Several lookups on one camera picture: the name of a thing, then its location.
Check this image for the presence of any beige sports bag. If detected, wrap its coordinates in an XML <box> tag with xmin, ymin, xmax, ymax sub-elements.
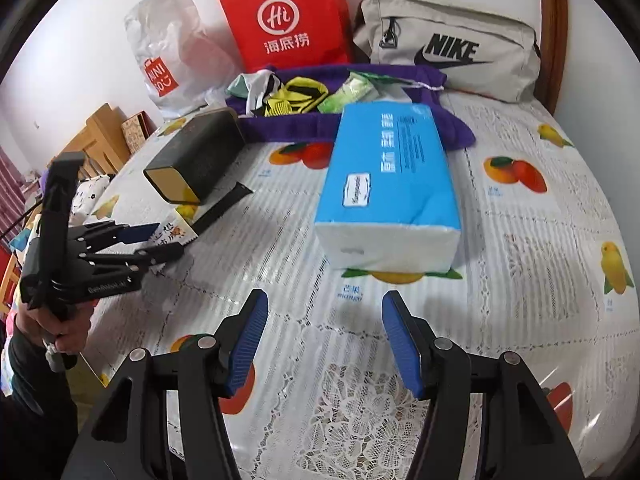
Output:
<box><xmin>352</xmin><ymin>0</ymin><xmax>544</xmax><ymax>104</ymax></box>

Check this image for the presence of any black box with yellow end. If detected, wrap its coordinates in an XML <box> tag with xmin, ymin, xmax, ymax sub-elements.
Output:
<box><xmin>143</xmin><ymin>108</ymin><xmax>247</xmax><ymax>206</ymax></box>

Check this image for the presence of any fruit print bed sheet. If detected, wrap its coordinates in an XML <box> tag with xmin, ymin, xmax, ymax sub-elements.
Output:
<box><xmin>65</xmin><ymin>95</ymin><xmax>640</xmax><ymax>480</ymax></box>

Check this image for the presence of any yellow black mesh pouch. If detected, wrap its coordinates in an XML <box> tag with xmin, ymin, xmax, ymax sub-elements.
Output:
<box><xmin>263</xmin><ymin>77</ymin><xmax>331</xmax><ymax>117</ymax></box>

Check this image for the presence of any person's left forearm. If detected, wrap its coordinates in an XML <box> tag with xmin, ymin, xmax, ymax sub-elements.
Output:
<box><xmin>0</xmin><ymin>322</ymin><xmax>82</xmax><ymax>480</ymax></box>

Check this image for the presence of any purple fabric storage bin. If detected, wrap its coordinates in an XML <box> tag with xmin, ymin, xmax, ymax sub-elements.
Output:
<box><xmin>224</xmin><ymin>63</ymin><xmax>476</xmax><ymax>152</ymax></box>

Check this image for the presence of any black strap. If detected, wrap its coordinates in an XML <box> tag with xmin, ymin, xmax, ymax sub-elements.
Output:
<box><xmin>192</xmin><ymin>182</ymin><xmax>254</xmax><ymax>237</ymax></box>

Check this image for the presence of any green wet wipes pack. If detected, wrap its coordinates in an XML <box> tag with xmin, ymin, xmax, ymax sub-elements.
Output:
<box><xmin>317</xmin><ymin>72</ymin><xmax>384</xmax><ymax>115</ymax></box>

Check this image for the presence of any white plastic shopping bag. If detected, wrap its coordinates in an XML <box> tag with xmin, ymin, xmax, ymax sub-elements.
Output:
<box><xmin>123</xmin><ymin>0</ymin><xmax>242</xmax><ymax>119</ymax></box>

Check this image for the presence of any white spotted pillow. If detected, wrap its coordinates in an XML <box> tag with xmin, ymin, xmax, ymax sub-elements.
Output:
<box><xmin>71</xmin><ymin>174</ymin><xmax>112</xmax><ymax>222</ymax></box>

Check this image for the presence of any white green cloth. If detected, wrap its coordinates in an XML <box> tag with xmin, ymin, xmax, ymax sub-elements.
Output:
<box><xmin>225</xmin><ymin>72</ymin><xmax>281</xmax><ymax>114</ymax></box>

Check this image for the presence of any brown patterned box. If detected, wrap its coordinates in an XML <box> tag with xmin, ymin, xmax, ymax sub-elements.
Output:
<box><xmin>119</xmin><ymin>111</ymin><xmax>152</xmax><ymax>154</ymax></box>

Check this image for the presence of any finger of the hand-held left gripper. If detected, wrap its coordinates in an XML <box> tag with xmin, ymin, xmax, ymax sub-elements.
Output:
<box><xmin>69</xmin><ymin>220</ymin><xmax>162</xmax><ymax>255</ymax></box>
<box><xmin>81</xmin><ymin>244</ymin><xmax>186</xmax><ymax>280</ymax></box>

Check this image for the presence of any red paper shopping bag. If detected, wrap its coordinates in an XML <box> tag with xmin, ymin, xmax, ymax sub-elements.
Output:
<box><xmin>215</xmin><ymin>0</ymin><xmax>354</xmax><ymax>74</ymax></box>

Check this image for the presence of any white printed sachet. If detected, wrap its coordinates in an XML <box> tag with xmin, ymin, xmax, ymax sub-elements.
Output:
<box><xmin>144</xmin><ymin>221</ymin><xmax>197</xmax><ymax>275</ymax></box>

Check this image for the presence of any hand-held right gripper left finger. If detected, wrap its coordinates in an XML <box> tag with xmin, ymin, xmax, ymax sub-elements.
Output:
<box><xmin>62</xmin><ymin>288</ymin><xmax>269</xmax><ymax>480</ymax></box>

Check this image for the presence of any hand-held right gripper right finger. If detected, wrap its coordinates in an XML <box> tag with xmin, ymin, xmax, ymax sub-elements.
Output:
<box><xmin>381</xmin><ymin>290</ymin><xmax>584</xmax><ymax>480</ymax></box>

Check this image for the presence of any small white box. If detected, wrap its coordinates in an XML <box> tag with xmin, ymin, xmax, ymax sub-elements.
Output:
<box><xmin>378</xmin><ymin>84</ymin><xmax>417</xmax><ymax>106</ymax></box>

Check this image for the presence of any light wooden cabinet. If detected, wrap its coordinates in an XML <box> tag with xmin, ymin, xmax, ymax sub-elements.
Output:
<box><xmin>59</xmin><ymin>103</ymin><xmax>132</xmax><ymax>182</ymax></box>

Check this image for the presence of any person's left hand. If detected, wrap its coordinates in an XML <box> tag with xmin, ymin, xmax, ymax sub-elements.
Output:
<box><xmin>15</xmin><ymin>302</ymin><xmax>94</xmax><ymax>358</ymax></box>

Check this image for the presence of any brown wooden bed frame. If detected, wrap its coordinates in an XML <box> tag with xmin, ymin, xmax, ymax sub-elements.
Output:
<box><xmin>534</xmin><ymin>0</ymin><xmax>569</xmax><ymax>117</ymax></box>

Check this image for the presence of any red striped curtain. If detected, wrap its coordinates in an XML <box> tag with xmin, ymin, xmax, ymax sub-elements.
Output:
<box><xmin>0</xmin><ymin>147</ymin><xmax>27</xmax><ymax>233</ymax></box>

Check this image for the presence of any blue tissue paper pack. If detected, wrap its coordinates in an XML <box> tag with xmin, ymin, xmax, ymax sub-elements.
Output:
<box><xmin>313</xmin><ymin>101</ymin><xmax>462</xmax><ymax>272</ymax></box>

